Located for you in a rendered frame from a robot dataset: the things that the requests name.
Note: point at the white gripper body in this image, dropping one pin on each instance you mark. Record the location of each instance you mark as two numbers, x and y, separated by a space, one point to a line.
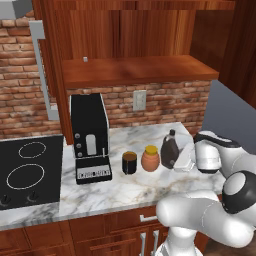
185 161

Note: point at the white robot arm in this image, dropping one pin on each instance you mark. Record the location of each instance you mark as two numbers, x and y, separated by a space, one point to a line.
203 216

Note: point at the dark brown syrup bottle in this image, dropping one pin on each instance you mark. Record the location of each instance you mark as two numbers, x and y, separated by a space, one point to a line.
169 151

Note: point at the orange honey bottle yellow lid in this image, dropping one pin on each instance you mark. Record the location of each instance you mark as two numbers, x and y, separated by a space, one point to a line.
150 161

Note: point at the dark brown mug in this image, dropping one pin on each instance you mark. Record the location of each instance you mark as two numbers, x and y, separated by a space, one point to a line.
129 163

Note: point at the wooden cabinet door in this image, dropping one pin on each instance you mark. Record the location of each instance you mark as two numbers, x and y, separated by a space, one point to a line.
240 50
55 66

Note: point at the small grey cabinet peg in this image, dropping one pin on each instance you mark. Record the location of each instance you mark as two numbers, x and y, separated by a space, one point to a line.
85 59

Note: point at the wooden base cabinet front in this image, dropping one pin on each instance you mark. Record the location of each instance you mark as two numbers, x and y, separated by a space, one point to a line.
33 240

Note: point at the wooden drawer front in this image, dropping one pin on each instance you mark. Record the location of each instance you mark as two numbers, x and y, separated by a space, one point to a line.
123 218

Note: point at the wooden base cupboard door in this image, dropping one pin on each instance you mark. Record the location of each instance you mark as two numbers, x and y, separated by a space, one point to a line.
160 241
110 245

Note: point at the black coffee machine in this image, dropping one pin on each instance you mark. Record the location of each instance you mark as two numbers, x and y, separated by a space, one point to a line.
89 133

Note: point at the black hob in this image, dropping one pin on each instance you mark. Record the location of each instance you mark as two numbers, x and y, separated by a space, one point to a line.
30 173

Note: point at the black hob knob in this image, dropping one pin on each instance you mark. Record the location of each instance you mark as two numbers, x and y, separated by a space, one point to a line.
5 200
32 197

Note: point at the grey range hood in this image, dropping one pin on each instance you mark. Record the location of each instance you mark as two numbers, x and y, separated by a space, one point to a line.
13 8

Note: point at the grey wall socket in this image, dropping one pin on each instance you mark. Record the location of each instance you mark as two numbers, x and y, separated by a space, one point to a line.
139 100

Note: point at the wooden wall cabinet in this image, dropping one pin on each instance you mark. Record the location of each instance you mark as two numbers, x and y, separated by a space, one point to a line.
133 40

